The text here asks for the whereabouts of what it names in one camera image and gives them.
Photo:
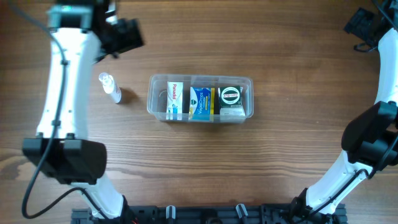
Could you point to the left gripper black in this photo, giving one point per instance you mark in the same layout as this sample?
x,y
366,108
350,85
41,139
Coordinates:
x,y
130,35

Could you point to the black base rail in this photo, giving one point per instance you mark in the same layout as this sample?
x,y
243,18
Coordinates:
x,y
265,214

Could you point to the clear plastic container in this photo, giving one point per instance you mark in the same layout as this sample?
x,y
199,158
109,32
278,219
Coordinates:
x,y
157,95

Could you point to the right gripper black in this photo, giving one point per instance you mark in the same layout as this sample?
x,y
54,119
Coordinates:
x,y
358,21

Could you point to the green round-label box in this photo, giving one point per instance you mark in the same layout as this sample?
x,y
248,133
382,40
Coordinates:
x,y
230,96

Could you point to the white Panadol box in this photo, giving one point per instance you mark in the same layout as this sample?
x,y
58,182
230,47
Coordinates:
x,y
174,109

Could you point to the blue VapoDrops box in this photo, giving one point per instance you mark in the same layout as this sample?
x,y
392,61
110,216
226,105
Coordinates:
x,y
201,104

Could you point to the white spray bottle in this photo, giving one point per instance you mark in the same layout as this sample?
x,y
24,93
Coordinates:
x,y
110,87

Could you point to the white pouch packet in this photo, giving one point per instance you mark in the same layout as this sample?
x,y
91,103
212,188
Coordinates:
x,y
228,112

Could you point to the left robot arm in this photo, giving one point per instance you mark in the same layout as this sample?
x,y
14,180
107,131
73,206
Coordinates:
x,y
82,33

